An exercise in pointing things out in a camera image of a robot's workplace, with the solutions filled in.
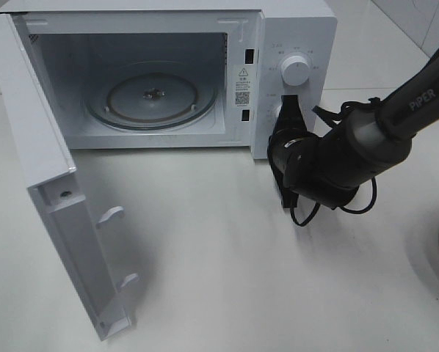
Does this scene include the lower white timer knob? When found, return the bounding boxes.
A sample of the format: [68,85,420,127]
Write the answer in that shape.
[273,105,282,122]

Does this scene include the upper white power knob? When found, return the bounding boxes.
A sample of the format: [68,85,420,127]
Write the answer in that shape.
[280,53,311,87]

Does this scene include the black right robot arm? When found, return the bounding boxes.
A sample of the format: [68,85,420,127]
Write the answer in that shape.
[267,49,439,209]

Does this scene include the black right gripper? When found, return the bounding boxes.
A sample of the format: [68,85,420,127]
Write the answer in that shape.
[267,95,317,209]

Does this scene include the white microwave oven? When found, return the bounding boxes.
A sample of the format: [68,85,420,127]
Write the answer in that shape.
[0,1,337,159]

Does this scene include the white microwave door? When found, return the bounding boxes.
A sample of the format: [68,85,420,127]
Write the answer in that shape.
[0,14,131,340]

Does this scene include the white warning label sticker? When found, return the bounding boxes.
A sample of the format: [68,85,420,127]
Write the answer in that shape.
[233,65,252,107]

